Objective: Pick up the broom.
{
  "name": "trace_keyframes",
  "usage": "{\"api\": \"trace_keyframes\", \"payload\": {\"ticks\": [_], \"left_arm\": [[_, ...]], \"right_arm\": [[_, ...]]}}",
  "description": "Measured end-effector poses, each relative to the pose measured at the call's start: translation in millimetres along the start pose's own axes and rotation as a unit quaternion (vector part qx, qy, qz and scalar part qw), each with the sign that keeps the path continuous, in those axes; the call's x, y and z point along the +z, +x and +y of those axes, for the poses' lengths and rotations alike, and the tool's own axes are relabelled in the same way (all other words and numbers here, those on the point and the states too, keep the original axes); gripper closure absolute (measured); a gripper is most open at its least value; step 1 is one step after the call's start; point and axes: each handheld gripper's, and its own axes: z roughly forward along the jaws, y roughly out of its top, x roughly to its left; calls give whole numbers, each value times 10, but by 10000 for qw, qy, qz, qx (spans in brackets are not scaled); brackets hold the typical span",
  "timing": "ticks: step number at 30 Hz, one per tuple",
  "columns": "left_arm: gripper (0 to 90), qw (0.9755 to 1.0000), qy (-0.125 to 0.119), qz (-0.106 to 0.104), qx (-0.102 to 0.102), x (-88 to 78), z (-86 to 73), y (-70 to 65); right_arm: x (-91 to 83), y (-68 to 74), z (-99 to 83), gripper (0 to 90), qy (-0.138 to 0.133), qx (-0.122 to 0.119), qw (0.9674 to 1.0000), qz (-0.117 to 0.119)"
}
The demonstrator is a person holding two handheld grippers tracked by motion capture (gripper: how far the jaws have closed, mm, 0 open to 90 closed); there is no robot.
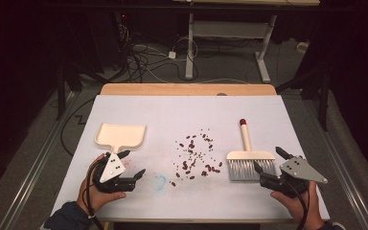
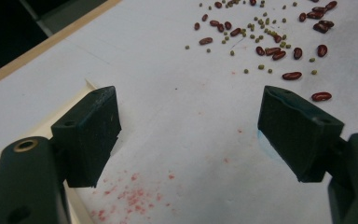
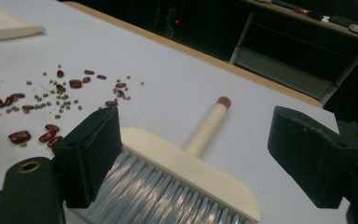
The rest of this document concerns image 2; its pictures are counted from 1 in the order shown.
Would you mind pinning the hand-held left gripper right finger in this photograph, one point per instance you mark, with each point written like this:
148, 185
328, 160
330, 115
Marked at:
298, 137

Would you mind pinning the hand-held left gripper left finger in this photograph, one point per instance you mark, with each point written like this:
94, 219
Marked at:
87, 137

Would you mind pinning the group of red kidney beans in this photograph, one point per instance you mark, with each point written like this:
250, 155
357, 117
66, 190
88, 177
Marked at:
292, 76

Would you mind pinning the group of green mung beans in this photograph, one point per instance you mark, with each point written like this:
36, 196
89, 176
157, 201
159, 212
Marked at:
261, 66

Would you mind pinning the white table cover board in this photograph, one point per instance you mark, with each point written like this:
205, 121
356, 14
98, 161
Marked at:
183, 124

